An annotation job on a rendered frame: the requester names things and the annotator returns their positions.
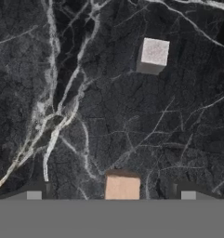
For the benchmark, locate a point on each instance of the white sugar cube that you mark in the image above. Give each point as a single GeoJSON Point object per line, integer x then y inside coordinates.
{"type": "Point", "coordinates": [153, 55]}

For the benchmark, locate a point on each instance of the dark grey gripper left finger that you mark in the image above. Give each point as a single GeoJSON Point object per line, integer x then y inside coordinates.
{"type": "Point", "coordinates": [39, 191]}

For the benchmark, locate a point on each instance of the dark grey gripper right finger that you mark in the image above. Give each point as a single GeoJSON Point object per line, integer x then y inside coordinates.
{"type": "Point", "coordinates": [184, 192]}

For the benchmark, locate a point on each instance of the tan butter cube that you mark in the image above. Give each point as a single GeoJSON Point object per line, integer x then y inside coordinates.
{"type": "Point", "coordinates": [122, 186]}

